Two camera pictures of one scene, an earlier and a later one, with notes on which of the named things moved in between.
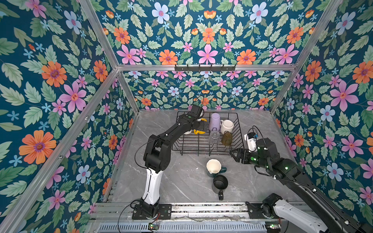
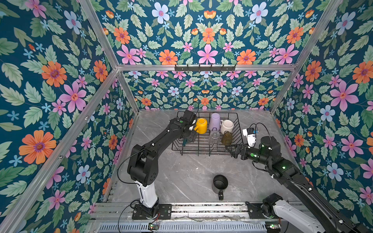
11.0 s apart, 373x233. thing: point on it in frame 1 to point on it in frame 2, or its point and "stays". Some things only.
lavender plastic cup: (214, 121) stays
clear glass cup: (214, 137) stays
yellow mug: (197, 132) stays
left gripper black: (201, 126) to (193, 136)
